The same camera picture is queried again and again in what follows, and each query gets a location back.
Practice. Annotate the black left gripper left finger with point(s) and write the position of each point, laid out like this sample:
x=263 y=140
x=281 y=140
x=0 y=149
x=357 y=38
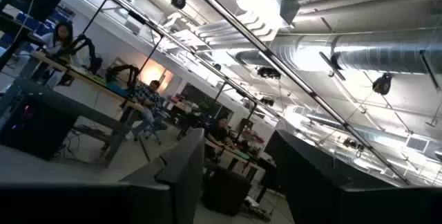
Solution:
x=179 y=168

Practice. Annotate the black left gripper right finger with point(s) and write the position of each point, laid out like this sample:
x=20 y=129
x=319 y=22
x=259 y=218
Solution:
x=304 y=175

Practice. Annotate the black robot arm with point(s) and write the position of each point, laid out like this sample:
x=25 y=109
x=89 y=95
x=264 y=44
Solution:
x=121 y=69
x=90 y=49

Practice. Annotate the office chair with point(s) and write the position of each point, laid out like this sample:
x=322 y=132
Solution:
x=157 y=127

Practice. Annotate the black box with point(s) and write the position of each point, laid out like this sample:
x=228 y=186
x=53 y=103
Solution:
x=224 y=191

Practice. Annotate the person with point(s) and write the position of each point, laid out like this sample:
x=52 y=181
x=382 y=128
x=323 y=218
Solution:
x=58 y=40
x=146 y=97
x=218 y=134

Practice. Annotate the small wooden table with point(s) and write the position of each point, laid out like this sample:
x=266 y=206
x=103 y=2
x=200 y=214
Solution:
x=235 y=156

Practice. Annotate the white ceiling vent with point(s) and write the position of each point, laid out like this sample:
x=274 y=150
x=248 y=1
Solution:
x=418 y=144

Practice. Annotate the grey metal table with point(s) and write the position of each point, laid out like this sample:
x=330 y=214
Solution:
x=69 y=103

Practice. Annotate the long wooden table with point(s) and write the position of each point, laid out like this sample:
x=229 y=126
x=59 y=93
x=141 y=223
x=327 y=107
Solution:
x=76 y=73

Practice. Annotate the black computer tower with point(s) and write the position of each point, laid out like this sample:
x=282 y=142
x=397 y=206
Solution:
x=38 y=127

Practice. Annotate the overhead metal rail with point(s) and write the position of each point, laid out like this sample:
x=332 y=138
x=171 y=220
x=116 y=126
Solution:
x=312 y=95

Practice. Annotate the black ceiling camera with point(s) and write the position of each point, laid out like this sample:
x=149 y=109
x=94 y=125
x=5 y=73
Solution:
x=178 y=1
x=381 y=84
x=268 y=72

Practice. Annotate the black station frame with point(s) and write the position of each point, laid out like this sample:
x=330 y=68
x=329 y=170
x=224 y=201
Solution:
x=152 y=54

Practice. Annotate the large silver air duct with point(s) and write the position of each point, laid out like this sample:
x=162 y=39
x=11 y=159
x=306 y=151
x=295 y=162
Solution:
x=380 y=54

